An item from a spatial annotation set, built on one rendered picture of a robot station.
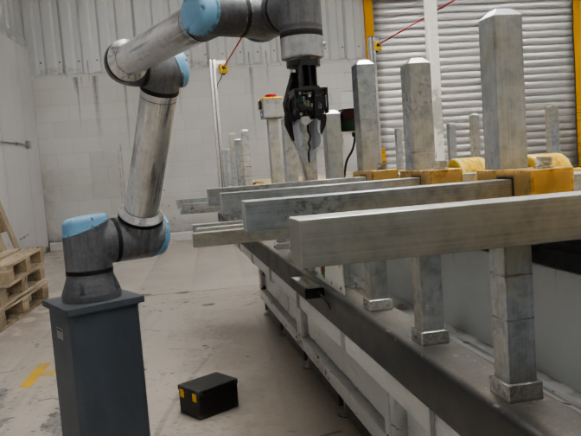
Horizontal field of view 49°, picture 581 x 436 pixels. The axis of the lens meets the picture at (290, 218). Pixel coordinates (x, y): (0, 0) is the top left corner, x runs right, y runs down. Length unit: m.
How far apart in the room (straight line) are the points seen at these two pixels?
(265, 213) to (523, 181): 0.27
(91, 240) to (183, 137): 7.32
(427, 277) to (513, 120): 0.33
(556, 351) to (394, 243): 0.75
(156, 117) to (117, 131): 7.50
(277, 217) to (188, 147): 8.76
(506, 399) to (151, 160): 1.48
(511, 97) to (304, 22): 0.67
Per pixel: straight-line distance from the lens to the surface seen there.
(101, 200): 9.52
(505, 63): 0.78
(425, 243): 0.41
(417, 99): 1.00
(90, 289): 2.15
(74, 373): 2.16
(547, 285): 1.12
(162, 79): 1.94
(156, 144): 2.03
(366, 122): 1.23
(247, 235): 1.40
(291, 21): 1.36
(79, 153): 9.56
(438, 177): 0.93
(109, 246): 2.16
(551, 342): 1.14
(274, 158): 2.21
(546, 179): 0.71
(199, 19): 1.38
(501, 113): 0.77
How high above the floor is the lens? 1.00
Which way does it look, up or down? 5 degrees down
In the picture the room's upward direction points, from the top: 4 degrees counter-clockwise
